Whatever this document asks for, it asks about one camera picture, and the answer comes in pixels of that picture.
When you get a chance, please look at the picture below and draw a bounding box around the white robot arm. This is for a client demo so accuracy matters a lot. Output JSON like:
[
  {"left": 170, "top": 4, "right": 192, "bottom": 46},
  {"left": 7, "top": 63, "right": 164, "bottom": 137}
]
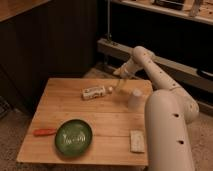
[{"left": 114, "top": 46, "right": 199, "bottom": 171}]

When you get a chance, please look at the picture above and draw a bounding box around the white sponge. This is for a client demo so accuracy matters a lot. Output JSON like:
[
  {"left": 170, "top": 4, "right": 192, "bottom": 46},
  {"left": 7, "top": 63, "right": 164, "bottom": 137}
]
[{"left": 130, "top": 130, "right": 145, "bottom": 153}]

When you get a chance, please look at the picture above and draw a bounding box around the white upside-down cup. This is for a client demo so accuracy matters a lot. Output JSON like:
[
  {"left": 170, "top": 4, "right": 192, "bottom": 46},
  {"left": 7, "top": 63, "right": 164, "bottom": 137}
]
[{"left": 128, "top": 89, "right": 143, "bottom": 110}]

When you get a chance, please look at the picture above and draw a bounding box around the metal shelf rack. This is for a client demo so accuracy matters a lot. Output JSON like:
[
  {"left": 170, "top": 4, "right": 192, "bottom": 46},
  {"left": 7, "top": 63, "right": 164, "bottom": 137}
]
[{"left": 98, "top": 0, "right": 213, "bottom": 116}]

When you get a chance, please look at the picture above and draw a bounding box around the white labelled bottle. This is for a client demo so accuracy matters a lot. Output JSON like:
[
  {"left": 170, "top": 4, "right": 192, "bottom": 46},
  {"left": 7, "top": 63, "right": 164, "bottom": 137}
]
[{"left": 82, "top": 86, "right": 113, "bottom": 100}]

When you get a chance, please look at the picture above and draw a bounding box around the orange carrot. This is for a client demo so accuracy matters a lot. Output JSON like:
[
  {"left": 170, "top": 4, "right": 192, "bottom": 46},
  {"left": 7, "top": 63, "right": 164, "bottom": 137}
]
[{"left": 33, "top": 129, "right": 56, "bottom": 136}]

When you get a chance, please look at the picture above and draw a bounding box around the wooden table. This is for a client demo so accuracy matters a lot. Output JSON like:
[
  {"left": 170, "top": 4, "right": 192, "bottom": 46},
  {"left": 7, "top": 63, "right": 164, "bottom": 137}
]
[{"left": 17, "top": 78, "right": 152, "bottom": 166}]

